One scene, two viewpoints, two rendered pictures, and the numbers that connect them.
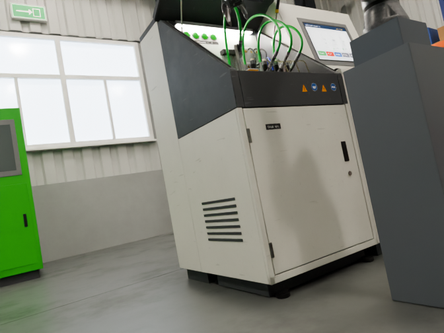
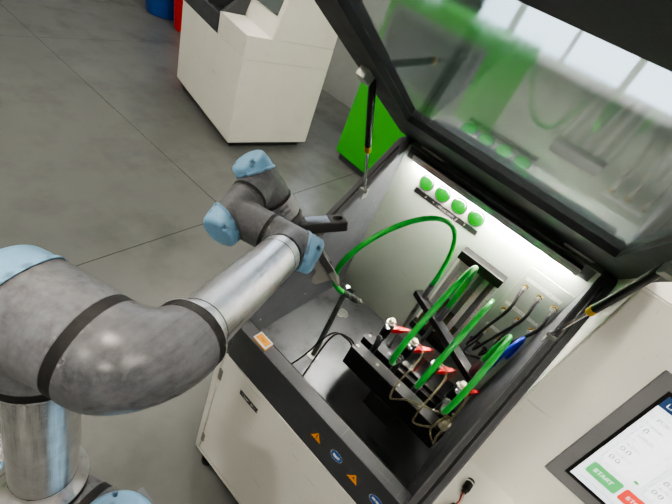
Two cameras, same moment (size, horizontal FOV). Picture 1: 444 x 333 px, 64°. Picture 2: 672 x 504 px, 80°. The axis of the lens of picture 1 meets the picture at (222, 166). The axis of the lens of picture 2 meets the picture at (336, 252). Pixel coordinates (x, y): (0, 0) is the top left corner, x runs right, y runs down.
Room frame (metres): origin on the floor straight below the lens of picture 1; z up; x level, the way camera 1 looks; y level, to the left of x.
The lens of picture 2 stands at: (1.24, -0.84, 1.89)
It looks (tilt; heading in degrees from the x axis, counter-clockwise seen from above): 38 degrees down; 59
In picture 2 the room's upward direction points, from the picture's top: 24 degrees clockwise
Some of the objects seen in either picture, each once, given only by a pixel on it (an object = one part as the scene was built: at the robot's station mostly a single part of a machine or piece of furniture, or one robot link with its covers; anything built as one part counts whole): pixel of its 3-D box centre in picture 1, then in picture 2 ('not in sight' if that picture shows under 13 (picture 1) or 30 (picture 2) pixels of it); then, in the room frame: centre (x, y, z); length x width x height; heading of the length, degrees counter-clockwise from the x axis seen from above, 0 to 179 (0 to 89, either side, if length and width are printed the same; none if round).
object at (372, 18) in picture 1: (383, 18); not in sight; (1.21, -0.65, 0.95); 0.15 x 0.15 x 0.10
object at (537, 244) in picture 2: (215, 27); (490, 209); (2.06, -0.12, 1.43); 0.54 x 0.03 x 0.02; 123
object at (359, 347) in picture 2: not in sight; (393, 392); (1.91, -0.36, 0.91); 0.34 x 0.10 x 0.15; 123
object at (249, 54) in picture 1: (255, 65); (516, 319); (2.19, -0.32, 1.20); 0.13 x 0.03 x 0.31; 123
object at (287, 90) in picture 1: (292, 90); (308, 415); (1.64, -0.39, 0.87); 0.62 x 0.04 x 0.16; 123
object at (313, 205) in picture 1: (312, 179); (268, 477); (1.63, -0.39, 0.44); 0.65 x 0.02 x 0.68; 123
